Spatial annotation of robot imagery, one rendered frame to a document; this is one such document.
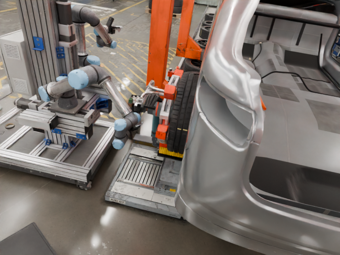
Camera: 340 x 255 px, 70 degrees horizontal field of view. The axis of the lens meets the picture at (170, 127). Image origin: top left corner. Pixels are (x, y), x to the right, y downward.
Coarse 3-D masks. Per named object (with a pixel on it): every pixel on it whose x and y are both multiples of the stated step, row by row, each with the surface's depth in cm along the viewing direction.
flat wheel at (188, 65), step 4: (188, 60) 410; (192, 60) 418; (196, 60) 422; (188, 64) 394; (192, 64) 397; (196, 64) 406; (200, 64) 407; (184, 68) 410; (188, 68) 395; (192, 68) 387; (196, 68) 384
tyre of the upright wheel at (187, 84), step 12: (180, 84) 174; (192, 84) 174; (180, 96) 169; (192, 96) 169; (180, 108) 168; (180, 120) 168; (168, 132) 174; (180, 132) 171; (168, 144) 181; (180, 144) 178
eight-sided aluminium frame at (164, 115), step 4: (172, 76) 192; (176, 76) 192; (172, 80) 187; (176, 80) 186; (176, 84) 182; (176, 88) 213; (164, 100) 175; (172, 100) 177; (164, 104) 174; (168, 104) 174; (164, 108) 177; (168, 108) 174; (160, 112) 173; (164, 112) 173; (168, 112) 173; (160, 116) 174; (164, 116) 173; (168, 116) 174; (160, 120) 176; (168, 120) 225; (164, 124) 177; (168, 124) 223; (168, 128) 221; (160, 140) 188; (164, 140) 185
